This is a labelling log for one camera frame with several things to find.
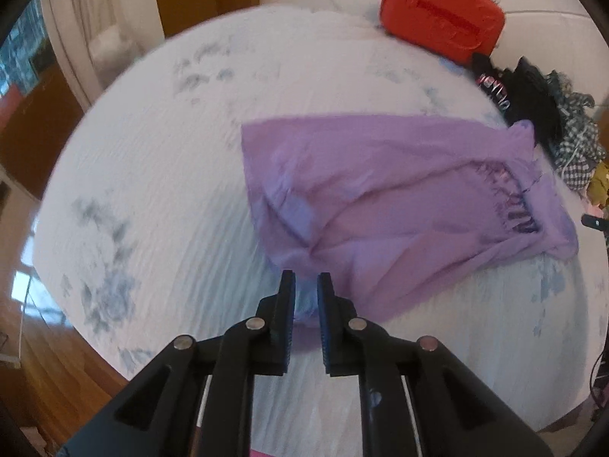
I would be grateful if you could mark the black and white checkered garment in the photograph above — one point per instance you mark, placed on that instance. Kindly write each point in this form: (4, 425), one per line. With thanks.
(578, 143)

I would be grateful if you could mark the beige curtain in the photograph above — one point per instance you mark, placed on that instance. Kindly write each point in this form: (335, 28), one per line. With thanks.
(71, 19)

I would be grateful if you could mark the olive green garment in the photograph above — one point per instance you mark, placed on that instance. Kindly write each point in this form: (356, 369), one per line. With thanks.
(600, 181)

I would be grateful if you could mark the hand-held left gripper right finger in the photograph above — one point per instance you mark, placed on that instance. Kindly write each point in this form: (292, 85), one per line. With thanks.
(327, 338)

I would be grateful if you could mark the floral white bed sheet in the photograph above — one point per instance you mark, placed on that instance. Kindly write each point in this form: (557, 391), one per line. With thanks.
(166, 176)

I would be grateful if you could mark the white waste bin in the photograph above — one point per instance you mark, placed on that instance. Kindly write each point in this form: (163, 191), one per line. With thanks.
(112, 45)

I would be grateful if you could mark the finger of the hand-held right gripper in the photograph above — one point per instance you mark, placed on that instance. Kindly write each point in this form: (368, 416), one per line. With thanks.
(594, 223)

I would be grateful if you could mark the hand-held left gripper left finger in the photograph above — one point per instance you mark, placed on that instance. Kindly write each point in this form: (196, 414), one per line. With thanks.
(285, 338)

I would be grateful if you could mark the purple garment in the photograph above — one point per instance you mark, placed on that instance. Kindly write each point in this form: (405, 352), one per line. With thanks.
(390, 190)

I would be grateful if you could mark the black garment with pink print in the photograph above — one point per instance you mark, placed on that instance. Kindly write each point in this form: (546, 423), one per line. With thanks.
(509, 90)

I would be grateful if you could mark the red handbag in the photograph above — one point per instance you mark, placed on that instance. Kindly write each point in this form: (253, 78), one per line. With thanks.
(442, 14)

